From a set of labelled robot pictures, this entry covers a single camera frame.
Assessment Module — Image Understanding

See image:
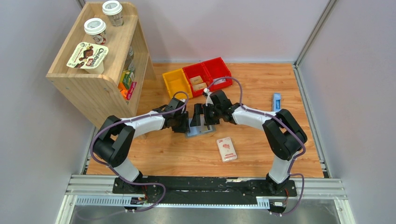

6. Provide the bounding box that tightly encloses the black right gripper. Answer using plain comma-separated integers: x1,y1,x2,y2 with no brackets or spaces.
190,103,222,127

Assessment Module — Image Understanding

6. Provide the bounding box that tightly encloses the grey leather card holder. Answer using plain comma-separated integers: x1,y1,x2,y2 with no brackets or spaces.
185,126,216,138

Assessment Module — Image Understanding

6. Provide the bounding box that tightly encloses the grey credit card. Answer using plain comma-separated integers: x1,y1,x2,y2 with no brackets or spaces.
213,78,226,85

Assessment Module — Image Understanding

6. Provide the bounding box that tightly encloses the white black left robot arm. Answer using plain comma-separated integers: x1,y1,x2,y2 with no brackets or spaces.
90,98,189,194

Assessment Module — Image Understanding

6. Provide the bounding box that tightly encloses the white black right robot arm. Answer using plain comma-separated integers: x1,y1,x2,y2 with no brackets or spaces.
190,89,307,196

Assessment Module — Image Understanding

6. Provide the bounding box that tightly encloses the yellow plastic bin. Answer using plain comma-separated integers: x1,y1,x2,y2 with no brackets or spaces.
162,69,193,99

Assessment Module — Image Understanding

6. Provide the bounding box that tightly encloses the white sponge packet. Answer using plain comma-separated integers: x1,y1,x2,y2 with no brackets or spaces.
216,137,238,162

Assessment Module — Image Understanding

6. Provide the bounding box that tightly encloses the red plastic bin middle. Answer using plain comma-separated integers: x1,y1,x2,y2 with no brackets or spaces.
182,63,213,98

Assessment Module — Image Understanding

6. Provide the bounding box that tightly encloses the red plastic bin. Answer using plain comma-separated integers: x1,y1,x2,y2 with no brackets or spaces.
182,63,213,98
203,57,233,91

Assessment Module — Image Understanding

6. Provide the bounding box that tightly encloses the red plastic bin right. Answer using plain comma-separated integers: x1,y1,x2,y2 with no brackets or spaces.
203,57,233,91

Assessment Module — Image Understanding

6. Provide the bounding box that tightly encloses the pink box on shelf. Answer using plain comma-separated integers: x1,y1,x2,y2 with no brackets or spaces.
126,81,137,100

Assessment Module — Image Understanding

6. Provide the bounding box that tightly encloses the orange box on shelf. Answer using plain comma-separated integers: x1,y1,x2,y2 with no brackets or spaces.
118,82,129,100

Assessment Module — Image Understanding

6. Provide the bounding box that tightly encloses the green box on shelf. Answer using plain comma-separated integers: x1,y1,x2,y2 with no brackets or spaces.
120,70,134,90

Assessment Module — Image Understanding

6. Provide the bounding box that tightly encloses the clear jar on shelf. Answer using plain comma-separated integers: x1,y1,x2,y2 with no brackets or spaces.
123,46,135,73

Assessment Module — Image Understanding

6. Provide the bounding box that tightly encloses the blue toothbrush package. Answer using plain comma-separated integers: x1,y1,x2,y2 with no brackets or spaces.
272,93,282,112

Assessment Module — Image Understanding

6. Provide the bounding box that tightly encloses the wooden shelf unit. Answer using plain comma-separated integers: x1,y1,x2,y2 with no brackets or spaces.
46,1,156,128

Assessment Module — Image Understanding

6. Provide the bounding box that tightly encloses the Chobani yogurt cup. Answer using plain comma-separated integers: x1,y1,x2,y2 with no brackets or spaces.
66,42,109,74

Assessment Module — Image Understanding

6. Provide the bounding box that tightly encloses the white lidded cup front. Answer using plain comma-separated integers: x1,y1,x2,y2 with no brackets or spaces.
84,18,106,45

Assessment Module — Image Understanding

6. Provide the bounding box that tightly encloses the white lidded cup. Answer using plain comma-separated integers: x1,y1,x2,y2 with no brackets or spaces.
102,0,124,27
84,18,106,45

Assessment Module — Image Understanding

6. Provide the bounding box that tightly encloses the white lidded cup back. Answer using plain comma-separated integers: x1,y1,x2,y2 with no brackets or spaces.
102,0,124,27

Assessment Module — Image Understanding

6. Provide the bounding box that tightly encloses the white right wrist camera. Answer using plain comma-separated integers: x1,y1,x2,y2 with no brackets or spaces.
203,88,213,105

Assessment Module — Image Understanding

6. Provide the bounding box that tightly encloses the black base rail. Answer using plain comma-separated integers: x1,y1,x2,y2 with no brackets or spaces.
112,176,297,203

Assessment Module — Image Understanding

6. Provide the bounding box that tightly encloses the grey slotted cable duct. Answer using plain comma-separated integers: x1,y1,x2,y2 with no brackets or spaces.
75,196,270,209

